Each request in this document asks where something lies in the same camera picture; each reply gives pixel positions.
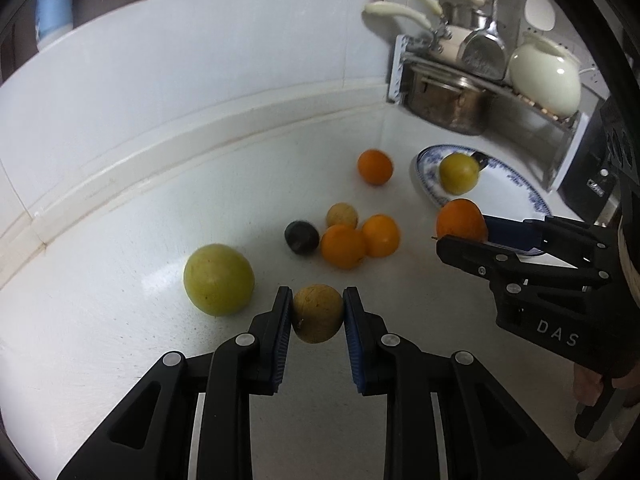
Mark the black knife block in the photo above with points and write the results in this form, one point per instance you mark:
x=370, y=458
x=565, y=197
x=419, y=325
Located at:
x=585, y=160

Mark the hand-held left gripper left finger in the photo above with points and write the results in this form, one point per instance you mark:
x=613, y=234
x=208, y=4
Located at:
x=284, y=340

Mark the small yellow-green pear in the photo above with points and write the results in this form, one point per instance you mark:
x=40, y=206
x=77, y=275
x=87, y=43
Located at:
x=458, y=173

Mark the orange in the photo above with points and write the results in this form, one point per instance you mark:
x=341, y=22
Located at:
x=375, y=166
x=461, y=220
x=343, y=247
x=382, y=235

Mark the tan round fruit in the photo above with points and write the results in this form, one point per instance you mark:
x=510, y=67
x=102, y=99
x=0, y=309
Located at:
x=318, y=313
x=342, y=215

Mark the metal scoop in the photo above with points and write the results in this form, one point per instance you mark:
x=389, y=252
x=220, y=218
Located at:
x=482, y=55

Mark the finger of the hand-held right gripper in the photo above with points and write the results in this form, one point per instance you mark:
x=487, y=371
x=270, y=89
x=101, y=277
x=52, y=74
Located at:
x=505, y=232
x=470, y=255

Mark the white wall fixture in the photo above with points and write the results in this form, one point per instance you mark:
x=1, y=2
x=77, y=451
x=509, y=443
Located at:
x=540, y=5

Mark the large yellow-green pear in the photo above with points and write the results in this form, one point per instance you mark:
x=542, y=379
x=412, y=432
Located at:
x=218, y=280

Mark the large steel pot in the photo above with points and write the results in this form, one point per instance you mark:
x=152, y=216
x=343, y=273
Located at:
x=445, y=105

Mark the cream ceramic pot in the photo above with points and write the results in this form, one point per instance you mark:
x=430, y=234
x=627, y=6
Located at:
x=545, y=75

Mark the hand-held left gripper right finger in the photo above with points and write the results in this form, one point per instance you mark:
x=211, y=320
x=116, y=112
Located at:
x=352, y=340

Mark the person's right hand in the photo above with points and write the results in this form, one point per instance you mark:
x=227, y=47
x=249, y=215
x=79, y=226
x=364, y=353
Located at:
x=587, y=385

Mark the wooden bead trivet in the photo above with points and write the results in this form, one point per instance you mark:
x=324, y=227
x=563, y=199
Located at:
x=540, y=107

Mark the light blue container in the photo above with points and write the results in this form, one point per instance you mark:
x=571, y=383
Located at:
x=52, y=5

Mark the blue and white plate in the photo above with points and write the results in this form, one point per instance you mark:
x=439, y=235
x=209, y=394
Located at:
x=500, y=185

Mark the white wall socket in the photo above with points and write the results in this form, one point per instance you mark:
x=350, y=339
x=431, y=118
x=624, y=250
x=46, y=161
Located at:
x=596, y=77

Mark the metal kitchen rack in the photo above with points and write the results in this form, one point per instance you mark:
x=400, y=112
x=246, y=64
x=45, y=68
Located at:
x=400, y=70

